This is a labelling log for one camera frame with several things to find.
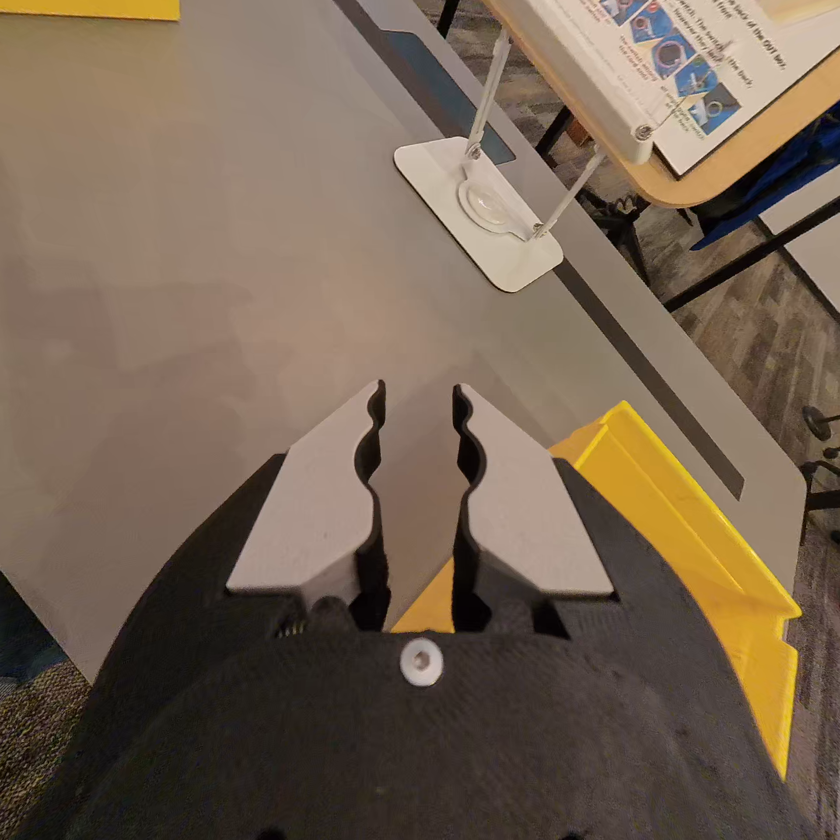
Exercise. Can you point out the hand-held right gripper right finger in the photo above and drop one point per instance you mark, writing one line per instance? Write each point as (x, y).
(531, 525)

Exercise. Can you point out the black office chair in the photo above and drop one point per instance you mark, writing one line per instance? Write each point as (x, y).
(820, 420)

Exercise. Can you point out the printed instruction sheet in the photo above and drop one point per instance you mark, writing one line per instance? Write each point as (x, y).
(754, 72)

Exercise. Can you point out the light wooden side table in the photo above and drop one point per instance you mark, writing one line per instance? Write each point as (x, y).
(754, 161)

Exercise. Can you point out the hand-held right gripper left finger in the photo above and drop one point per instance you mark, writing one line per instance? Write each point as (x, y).
(308, 518)

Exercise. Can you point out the blue fabric bag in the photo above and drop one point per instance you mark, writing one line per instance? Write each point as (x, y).
(728, 220)

